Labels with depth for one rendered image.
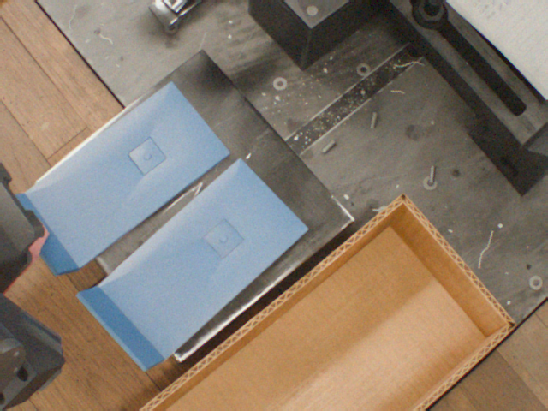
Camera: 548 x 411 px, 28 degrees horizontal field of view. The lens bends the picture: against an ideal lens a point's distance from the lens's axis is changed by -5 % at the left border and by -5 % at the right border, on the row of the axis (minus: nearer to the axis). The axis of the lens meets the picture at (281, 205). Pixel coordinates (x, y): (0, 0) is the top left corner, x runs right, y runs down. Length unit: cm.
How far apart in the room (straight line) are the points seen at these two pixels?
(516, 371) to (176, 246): 26
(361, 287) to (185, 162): 15
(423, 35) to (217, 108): 16
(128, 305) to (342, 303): 15
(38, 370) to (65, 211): 19
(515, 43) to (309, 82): 16
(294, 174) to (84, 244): 16
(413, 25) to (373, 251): 17
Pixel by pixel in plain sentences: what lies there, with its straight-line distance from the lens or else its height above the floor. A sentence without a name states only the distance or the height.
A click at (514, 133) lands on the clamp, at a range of 79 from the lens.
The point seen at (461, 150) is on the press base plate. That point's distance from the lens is 86.
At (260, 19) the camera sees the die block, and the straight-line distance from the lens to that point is 86.
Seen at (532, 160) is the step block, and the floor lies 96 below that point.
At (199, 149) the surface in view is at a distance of 81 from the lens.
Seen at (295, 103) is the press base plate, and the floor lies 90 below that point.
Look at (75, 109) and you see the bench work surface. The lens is 86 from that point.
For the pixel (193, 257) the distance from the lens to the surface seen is 79.
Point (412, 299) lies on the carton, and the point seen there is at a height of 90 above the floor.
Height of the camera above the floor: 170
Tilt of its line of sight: 75 degrees down
